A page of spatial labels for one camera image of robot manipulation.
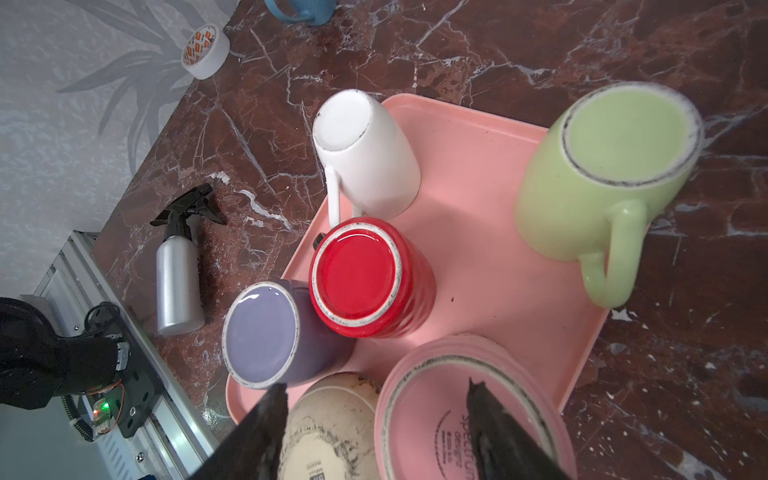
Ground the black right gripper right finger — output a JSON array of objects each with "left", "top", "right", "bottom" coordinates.
[{"left": 466, "top": 380, "right": 569, "bottom": 479}]

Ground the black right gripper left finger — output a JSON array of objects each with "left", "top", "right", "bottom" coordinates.
[{"left": 190, "top": 383, "right": 289, "bottom": 479}]

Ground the pink mug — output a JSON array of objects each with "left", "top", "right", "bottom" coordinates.
[{"left": 375, "top": 334, "right": 577, "bottom": 479}]

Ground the light green mug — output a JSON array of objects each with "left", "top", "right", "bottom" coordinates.
[{"left": 514, "top": 82, "right": 705, "bottom": 308}]

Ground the blue flower mug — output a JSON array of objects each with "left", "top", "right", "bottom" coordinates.
[{"left": 265, "top": 0, "right": 338, "bottom": 26}]

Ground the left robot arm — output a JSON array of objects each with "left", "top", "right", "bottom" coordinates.
[{"left": 1, "top": 297, "right": 130, "bottom": 410}]

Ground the purple mug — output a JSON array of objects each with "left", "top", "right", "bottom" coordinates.
[{"left": 222, "top": 279, "right": 356, "bottom": 390}]

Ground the red mug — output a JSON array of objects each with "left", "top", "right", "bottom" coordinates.
[{"left": 309, "top": 217, "right": 437, "bottom": 338}]

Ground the white mug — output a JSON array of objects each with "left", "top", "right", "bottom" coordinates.
[{"left": 312, "top": 89, "right": 421, "bottom": 228}]

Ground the beige ceramic teapot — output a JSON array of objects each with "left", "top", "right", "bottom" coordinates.
[{"left": 278, "top": 372, "right": 381, "bottom": 480}]

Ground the silver spray bottle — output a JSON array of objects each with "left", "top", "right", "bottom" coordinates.
[{"left": 150, "top": 182, "right": 226, "bottom": 336}]

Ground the white tape roll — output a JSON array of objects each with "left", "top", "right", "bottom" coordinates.
[{"left": 181, "top": 24, "right": 230, "bottom": 80}]

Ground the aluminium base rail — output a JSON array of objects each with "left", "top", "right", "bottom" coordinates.
[{"left": 24, "top": 231, "right": 218, "bottom": 479}]

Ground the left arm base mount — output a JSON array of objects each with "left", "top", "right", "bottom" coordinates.
[{"left": 70, "top": 301, "right": 161, "bottom": 443}]

